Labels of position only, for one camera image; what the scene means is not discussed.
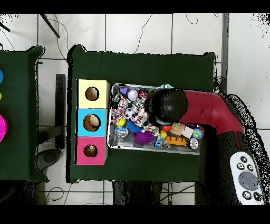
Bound small soccer ball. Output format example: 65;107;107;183
124;107;138;121

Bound wooden box with three holes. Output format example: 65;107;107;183
75;79;111;166

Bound black tripod leg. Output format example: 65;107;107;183
40;14;61;39

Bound purple spiky toy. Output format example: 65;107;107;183
134;130;155;145

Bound small blue spiky ball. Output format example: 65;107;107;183
126;120;142;134

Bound dark green table cloth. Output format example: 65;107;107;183
66;44;217;186

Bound pale wooden cube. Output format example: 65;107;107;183
181;126;195;138

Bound green side table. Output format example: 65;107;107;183
0;45;49;182

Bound white toy baseball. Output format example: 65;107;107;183
128;89;139;101

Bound long orange toy brick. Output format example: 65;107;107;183
164;136;188;147

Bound silver topped dark can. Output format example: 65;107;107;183
189;137;200;151

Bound shallow clear mesh bin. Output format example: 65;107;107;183
107;83;214;156

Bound small globe ball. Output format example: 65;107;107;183
192;128;204;139

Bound colourful braided rope toy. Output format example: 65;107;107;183
110;97;129;124
134;107;160;137

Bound pink disc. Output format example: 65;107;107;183
0;114;8;144

